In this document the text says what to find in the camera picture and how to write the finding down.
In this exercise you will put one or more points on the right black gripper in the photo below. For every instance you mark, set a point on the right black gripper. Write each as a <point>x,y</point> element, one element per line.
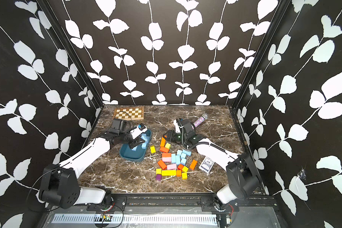
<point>171,137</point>

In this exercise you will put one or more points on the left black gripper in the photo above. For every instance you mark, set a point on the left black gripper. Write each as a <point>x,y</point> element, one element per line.
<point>136,141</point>

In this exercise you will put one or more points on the dark teal plastic tray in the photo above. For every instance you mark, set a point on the dark teal plastic tray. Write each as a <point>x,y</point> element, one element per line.
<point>136,154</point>

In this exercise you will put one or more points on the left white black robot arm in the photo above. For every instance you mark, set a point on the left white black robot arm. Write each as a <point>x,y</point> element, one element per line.
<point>59,183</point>

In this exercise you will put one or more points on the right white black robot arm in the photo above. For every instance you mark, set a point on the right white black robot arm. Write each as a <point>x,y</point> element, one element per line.
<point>241,171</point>

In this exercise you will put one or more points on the purple glitter microphone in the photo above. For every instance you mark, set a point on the purple glitter microphone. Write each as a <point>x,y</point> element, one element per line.
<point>200,120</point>

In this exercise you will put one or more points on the wooden chess board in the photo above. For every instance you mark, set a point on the wooden chess board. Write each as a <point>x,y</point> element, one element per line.
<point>129,113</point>

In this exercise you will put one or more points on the lime green cube block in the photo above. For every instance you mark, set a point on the lime green cube block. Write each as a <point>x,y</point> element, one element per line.
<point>168,145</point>

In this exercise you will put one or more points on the long orange block upper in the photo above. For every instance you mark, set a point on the long orange block upper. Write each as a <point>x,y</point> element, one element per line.
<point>163,142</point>

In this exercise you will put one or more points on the orange block right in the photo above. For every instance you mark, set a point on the orange block right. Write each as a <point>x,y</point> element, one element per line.
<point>193,165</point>

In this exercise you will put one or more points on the blue playing card deck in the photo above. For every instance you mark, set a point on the blue playing card deck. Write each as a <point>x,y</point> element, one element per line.
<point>206,165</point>

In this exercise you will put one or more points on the small yellow block left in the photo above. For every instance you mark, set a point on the small yellow block left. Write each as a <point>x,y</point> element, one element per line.
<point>152,149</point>

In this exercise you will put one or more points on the orange red block lower left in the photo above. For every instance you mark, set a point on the orange red block lower left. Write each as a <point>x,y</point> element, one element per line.
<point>162,165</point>

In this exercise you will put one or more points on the long yellow block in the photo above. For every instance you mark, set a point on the long yellow block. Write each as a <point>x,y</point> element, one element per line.
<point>168,172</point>

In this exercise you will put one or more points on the purple cube block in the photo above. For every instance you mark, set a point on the purple cube block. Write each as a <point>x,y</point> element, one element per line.
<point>158,177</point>

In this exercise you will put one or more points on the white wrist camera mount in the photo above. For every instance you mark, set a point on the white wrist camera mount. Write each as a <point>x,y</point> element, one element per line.
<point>138,130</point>

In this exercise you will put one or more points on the black front rail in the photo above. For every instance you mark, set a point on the black front rail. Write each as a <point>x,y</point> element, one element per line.
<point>204,201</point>

